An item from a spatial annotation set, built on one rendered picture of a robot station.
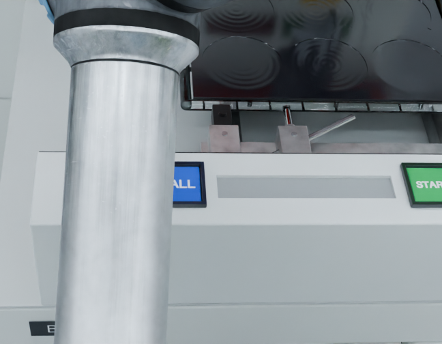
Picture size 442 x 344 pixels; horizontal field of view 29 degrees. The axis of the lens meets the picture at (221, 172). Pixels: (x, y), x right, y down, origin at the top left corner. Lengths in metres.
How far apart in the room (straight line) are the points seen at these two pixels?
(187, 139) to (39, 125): 0.19
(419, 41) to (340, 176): 0.34
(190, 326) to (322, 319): 0.15
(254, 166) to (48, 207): 0.21
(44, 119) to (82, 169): 0.47
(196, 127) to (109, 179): 0.48
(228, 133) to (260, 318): 0.21
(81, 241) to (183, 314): 0.33
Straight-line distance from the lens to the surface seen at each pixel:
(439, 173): 0.91
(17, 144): 1.08
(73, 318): 0.64
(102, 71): 0.65
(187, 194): 0.84
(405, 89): 1.09
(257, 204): 0.84
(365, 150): 1.03
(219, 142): 0.96
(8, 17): 1.46
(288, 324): 0.99
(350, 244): 0.87
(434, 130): 1.13
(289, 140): 0.98
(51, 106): 1.13
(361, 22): 1.17
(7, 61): 1.52
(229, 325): 0.98
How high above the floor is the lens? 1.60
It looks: 48 degrees down
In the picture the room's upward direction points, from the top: 7 degrees clockwise
